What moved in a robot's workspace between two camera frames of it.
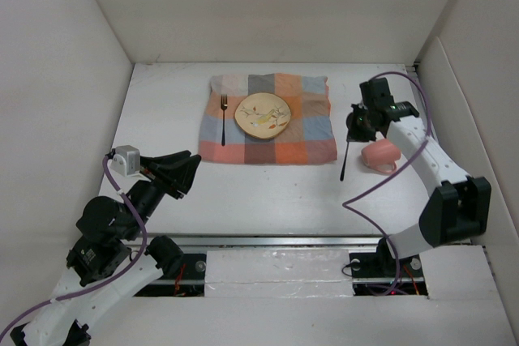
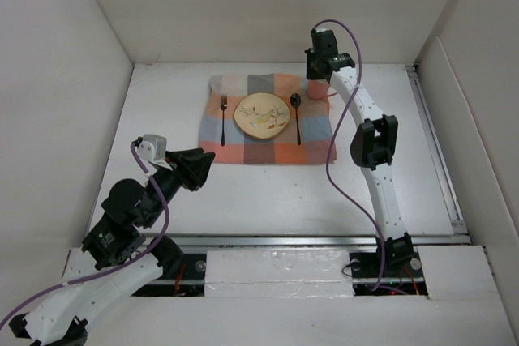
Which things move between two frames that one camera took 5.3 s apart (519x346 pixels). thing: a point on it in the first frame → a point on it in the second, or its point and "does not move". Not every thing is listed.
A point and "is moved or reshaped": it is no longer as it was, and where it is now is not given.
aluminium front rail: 267,239 does not move
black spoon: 342,172 → 295,100
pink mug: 382,152 is moved or reshaped
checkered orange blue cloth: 309,138 does not move
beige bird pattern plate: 263,115 does not move
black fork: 224,104 does not move
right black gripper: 353,134 → 310,74
